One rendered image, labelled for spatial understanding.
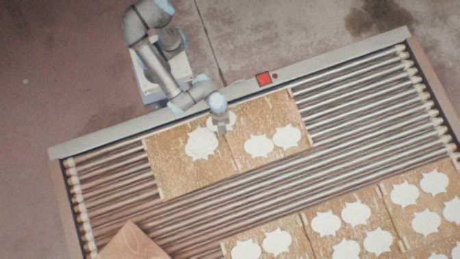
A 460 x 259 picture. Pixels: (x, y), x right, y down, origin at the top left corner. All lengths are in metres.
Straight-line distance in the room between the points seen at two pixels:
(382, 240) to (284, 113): 0.79
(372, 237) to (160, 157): 1.12
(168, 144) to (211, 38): 1.44
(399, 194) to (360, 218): 0.23
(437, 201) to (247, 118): 1.03
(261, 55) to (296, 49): 0.28
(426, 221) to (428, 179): 0.21
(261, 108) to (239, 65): 1.15
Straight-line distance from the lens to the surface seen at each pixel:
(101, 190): 2.25
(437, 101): 2.44
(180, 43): 2.10
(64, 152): 2.37
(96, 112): 3.38
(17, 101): 3.67
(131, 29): 1.74
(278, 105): 2.22
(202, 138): 2.14
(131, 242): 2.07
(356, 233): 2.18
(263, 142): 2.15
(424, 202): 2.29
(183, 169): 2.15
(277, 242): 2.10
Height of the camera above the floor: 3.04
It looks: 75 degrees down
